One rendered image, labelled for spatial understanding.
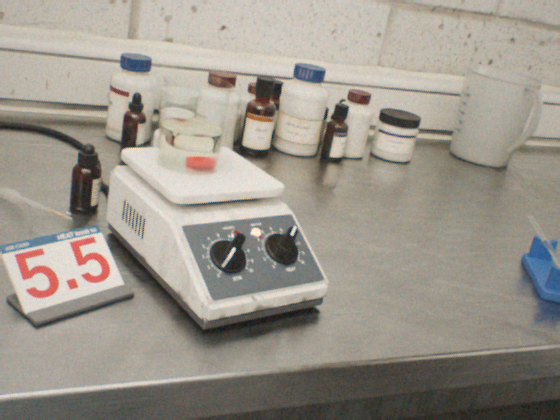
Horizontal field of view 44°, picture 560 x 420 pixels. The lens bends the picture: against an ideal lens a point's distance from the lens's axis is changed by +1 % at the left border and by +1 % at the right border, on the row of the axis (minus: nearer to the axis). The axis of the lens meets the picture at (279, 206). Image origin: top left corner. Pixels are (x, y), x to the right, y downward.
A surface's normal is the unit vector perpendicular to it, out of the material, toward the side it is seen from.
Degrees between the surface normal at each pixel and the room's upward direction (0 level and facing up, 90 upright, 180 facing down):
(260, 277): 30
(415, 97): 90
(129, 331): 0
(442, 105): 90
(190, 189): 0
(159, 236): 90
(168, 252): 90
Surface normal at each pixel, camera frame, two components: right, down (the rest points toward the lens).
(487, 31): 0.38, 0.40
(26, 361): 0.18, -0.91
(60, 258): 0.61, -0.46
